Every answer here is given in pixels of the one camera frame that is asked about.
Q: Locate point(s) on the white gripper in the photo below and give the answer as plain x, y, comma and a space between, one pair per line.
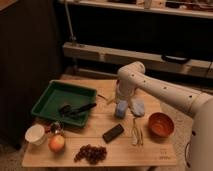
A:
124, 91

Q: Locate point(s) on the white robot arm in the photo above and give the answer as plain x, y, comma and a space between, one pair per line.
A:
194, 103

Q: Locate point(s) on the red bowl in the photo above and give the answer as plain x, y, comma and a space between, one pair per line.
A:
160, 124

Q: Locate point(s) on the light blue cloth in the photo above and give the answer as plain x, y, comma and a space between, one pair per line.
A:
137, 107

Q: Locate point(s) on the dark metal spoon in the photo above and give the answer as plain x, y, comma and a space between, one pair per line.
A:
108, 100

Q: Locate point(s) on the peeled banana skin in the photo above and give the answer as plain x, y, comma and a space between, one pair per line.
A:
137, 134

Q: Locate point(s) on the black rectangular block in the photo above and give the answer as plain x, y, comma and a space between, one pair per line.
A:
113, 133

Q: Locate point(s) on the black dish brush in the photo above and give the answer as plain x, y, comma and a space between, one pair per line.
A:
67, 110

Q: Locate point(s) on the green plastic tray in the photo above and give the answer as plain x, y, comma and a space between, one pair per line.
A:
58, 94

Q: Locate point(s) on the wooden shelf unit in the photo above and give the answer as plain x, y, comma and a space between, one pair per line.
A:
122, 33

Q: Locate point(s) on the bunch of dark grapes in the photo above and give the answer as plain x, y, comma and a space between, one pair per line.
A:
92, 154

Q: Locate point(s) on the metal clamp pole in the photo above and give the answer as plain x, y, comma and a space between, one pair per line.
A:
72, 36

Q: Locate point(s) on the small metal can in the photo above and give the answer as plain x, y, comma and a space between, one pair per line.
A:
56, 128

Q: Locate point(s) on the red yellow apple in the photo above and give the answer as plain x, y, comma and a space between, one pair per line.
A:
56, 143

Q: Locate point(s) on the white cup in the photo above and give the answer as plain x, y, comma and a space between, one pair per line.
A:
35, 134

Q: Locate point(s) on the black handle on shelf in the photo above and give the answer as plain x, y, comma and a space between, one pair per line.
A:
176, 60

